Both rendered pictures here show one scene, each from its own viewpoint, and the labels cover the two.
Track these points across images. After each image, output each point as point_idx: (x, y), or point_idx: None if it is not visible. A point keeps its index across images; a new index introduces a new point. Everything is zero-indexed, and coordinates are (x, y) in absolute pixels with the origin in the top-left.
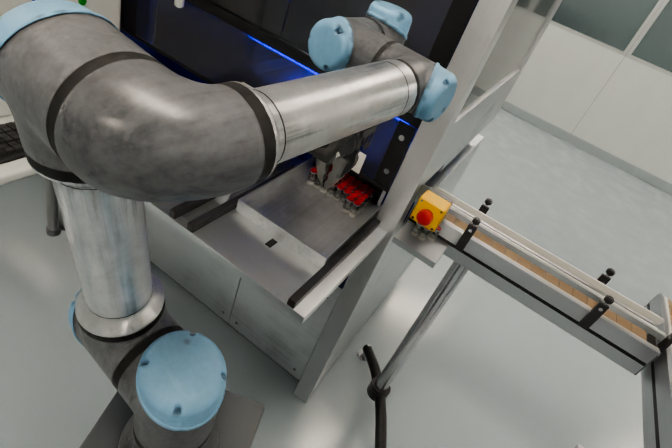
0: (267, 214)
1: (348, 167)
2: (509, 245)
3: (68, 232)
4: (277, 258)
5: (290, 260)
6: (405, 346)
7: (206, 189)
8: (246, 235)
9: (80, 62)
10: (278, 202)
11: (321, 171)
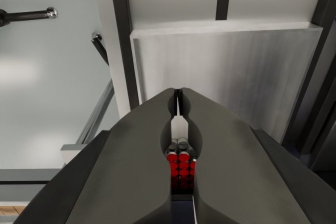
0: (260, 55)
1: (52, 198)
2: (3, 220)
3: None
4: None
5: (177, 3)
6: (105, 95)
7: None
8: None
9: None
10: (260, 88)
11: (205, 111)
